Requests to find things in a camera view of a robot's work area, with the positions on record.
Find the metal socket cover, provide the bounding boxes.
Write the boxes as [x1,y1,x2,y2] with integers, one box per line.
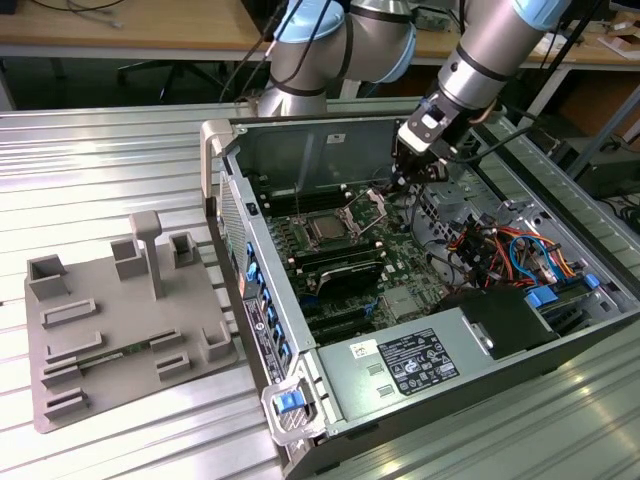
[342,188,392,237]

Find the metal locking lever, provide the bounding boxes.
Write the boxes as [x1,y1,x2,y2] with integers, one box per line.
[344,187,375,211]

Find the silver CPU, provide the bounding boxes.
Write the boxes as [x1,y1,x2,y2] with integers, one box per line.
[304,214,347,242]

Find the RAM slot white latches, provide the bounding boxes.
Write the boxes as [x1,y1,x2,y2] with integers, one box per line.
[257,182,349,200]
[262,194,351,212]
[286,240,382,264]
[294,250,385,274]

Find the CPU socket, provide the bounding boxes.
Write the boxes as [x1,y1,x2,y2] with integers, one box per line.
[291,207,365,253]

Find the black expansion slot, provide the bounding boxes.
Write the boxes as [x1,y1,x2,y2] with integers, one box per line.
[302,303,374,329]
[309,319,376,346]

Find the metal drive cage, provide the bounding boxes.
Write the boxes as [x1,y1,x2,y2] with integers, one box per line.
[407,162,506,251]

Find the green motherboard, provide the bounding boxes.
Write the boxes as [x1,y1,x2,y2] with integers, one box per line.
[259,189,451,346]

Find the black graphics card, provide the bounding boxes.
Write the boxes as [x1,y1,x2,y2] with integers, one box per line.
[313,258,387,302]

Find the open PC case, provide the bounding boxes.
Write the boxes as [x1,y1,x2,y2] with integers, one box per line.
[199,107,640,480]

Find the silver chipset heat sink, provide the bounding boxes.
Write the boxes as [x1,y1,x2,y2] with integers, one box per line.
[383,288,422,322]

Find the black plastic shroud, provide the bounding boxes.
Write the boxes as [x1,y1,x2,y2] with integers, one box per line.
[433,286,561,362]

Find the blue disk carrier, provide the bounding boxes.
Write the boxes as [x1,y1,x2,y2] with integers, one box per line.
[527,285,560,309]

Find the grey power supply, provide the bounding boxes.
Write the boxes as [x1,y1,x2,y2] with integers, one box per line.
[317,307,561,424]

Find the brown cardboard box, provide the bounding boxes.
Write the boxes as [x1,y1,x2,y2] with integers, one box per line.
[597,32,640,61]

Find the black office chair base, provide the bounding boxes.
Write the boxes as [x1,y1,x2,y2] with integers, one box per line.
[117,59,221,101]

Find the wooden desk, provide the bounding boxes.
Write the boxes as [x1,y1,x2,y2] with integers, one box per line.
[0,0,640,66]

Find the grey parts rack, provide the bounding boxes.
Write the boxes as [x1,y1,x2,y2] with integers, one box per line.
[24,209,251,434]

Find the green RAM stick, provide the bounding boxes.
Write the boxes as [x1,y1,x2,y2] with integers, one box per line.
[78,341,155,370]

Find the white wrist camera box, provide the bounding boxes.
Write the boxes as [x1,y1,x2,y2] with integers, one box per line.
[397,99,451,154]

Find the black camera cable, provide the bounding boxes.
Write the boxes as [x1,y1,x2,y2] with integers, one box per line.
[447,124,536,166]

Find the orange red wire bundle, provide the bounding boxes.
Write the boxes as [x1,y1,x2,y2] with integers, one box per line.
[444,224,589,294]

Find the blue data wire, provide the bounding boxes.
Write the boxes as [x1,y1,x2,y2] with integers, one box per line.
[508,232,559,284]

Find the grey case handle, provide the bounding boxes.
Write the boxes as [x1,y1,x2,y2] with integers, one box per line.
[199,119,236,201]
[260,377,327,446]

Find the grey desk cable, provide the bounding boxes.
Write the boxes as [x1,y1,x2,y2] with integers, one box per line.
[64,0,124,29]

